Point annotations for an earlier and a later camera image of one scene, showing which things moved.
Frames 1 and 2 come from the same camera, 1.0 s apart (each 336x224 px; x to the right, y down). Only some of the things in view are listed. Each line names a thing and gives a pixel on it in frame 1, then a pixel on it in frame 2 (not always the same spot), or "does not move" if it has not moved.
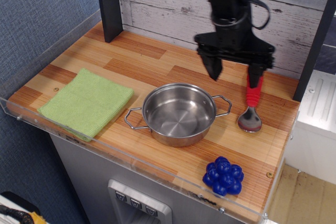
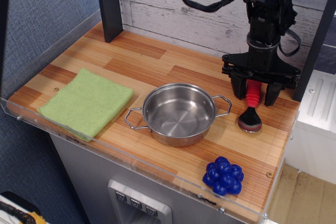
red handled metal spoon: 250,120 does not move
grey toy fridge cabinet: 91,170 does not move
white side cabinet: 312,149 does not move
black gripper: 235,41 -> 260,63
